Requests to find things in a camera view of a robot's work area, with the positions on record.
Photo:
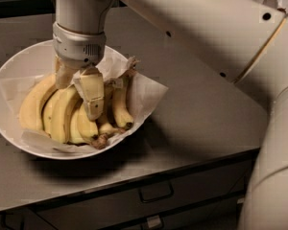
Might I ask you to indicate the lower drawer handle with label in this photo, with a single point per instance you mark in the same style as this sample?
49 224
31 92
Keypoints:
153 223

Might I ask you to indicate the middle drawer handle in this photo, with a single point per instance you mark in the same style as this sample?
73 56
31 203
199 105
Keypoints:
155 192

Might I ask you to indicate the white paper liner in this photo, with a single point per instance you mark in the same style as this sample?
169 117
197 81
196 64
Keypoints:
143 97

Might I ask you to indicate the long yellow banana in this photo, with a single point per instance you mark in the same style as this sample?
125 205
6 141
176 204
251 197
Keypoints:
61 115

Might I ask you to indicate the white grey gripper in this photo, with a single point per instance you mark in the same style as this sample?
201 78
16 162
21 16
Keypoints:
76 48

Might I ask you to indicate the left drawer handle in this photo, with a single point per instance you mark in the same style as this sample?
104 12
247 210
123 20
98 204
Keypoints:
12 221

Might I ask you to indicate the yellow banana with dark tip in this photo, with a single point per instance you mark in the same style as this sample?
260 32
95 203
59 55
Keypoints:
87 129

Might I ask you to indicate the large white bowl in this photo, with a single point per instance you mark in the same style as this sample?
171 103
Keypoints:
17 76

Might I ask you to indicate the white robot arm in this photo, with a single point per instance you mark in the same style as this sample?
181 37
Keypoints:
245 41

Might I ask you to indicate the small yellow inner banana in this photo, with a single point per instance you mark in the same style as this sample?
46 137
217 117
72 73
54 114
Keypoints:
105 127

